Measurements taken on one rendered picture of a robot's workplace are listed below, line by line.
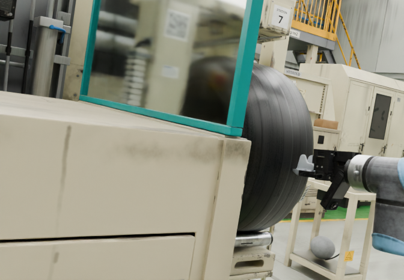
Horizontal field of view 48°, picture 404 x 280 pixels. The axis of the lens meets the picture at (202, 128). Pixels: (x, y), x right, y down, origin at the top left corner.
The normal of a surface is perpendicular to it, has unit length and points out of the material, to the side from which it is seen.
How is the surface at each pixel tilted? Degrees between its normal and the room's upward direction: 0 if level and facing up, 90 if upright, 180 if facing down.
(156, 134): 90
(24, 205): 90
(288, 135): 75
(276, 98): 52
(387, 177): 88
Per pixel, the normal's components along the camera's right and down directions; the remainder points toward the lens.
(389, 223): -0.57, -0.11
